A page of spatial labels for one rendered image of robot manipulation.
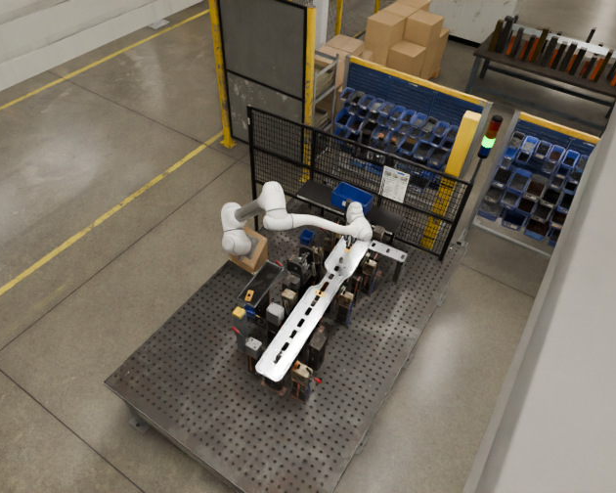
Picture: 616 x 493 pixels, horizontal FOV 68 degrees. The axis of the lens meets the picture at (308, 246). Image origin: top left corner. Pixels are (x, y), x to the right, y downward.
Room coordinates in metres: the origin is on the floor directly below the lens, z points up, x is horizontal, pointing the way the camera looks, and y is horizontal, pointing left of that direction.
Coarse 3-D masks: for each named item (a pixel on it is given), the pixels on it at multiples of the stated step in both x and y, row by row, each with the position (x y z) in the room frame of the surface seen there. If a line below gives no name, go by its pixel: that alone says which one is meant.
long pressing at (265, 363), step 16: (336, 256) 2.23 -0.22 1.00; (352, 256) 2.24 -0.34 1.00; (336, 272) 2.08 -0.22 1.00; (352, 272) 2.09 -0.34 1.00; (320, 288) 1.93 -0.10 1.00; (336, 288) 1.94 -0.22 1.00; (304, 304) 1.78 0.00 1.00; (320, 304) 1.79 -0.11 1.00; (288, 320) 1.64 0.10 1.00; (288, 336) 1.52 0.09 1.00; (304, 336) 1.53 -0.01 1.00; (272, 352) 1.40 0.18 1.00; (288, 352) 1.41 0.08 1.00; (256, 368) 1.29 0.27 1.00; (272, 368) 1.29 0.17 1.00; (288, 368) 1.30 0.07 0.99
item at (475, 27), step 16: (432, 0) 8.67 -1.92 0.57; (448, 0) 8.53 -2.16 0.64; (464, 0) 8.39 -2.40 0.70; (480, 0) 8.26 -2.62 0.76; (496, 0) 8.14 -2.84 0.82; (512, 0) 8.01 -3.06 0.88; (448, 16) 8.50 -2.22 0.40; (464, 16) 8.35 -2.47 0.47; (480, 16) 8.22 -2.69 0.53; (496, 16) 8.10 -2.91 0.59; (512, 16) 8.04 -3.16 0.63; (464, 32) 8.31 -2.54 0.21; (480, 32) 8.18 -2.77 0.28
